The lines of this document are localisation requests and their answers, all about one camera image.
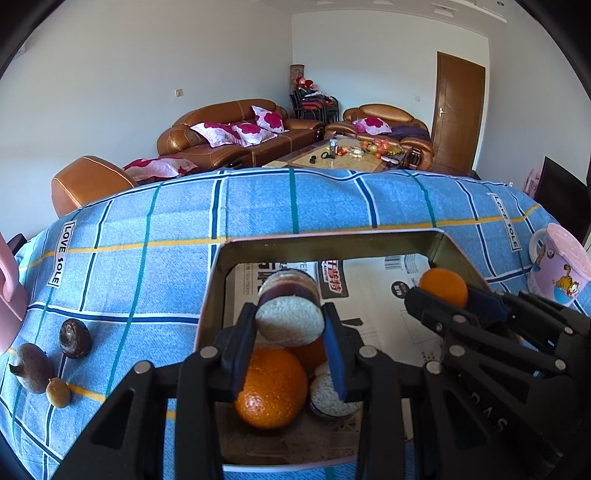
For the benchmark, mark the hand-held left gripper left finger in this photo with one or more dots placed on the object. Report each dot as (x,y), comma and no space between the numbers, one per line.
(242,355)

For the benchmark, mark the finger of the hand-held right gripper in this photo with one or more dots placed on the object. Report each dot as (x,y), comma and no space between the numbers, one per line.
(485,304)
(434,311)

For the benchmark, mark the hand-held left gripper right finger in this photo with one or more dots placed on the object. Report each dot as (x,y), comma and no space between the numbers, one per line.
(334,364)

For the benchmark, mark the medium orange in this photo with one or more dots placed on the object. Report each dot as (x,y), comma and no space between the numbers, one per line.
(311,357)

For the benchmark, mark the small orange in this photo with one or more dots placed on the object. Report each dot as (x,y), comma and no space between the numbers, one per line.
(443,284)

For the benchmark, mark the large orange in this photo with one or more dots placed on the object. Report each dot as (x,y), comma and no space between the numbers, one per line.
(272,392)

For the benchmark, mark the pink tin box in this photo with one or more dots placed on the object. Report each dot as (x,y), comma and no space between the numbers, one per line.
(217,295)

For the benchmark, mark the round dark passion fruit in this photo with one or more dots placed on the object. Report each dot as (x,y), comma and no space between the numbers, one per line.
(75,339)

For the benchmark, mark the kumquat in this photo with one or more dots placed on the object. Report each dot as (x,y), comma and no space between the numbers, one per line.
(57,393)

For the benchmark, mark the stemmed brown passion fruit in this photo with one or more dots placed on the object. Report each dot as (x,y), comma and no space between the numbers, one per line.
(32,371)

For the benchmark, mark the pink cartoon cup with lid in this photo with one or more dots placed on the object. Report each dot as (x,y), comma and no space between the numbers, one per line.
(563,258)

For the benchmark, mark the blue checked tablecloth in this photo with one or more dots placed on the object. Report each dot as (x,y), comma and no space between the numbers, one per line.
(161,258)

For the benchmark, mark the black television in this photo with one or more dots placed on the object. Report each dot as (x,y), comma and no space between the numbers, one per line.
(563,194)

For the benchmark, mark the pile of fruit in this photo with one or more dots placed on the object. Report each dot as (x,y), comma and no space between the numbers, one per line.
(381,145)

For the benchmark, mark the wooden coffee table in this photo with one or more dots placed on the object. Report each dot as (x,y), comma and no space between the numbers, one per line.
(341,162)

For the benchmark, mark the purple blanket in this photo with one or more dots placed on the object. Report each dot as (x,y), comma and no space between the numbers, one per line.
(408,129)

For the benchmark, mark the dark jar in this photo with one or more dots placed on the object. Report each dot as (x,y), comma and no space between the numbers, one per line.
(333,146)

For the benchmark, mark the pink floral pillow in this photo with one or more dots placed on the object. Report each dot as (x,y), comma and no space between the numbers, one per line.
(369,124)
(269,119)
(214,134)
(254,132)

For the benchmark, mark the brown wooden door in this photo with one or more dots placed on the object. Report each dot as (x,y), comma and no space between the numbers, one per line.
(461,101)

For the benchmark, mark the brown leather armchair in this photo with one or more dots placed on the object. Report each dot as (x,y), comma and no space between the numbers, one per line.
(385,111)

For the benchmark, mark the brown leather stool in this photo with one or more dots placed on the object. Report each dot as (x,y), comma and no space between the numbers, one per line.
(87,182)

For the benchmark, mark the pink plastic chair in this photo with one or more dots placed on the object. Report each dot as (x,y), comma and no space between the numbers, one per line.
(9,323)

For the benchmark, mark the stacked dark chairs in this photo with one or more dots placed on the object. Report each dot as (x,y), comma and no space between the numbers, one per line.
(309,108)

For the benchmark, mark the long brown leather sofa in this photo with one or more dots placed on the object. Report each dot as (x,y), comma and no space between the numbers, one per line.
(217,110)

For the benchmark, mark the red plush toys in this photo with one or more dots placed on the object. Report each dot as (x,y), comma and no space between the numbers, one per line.
(304,83)

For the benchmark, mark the tall patterned vase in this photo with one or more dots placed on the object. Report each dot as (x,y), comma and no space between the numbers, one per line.
(296,71)

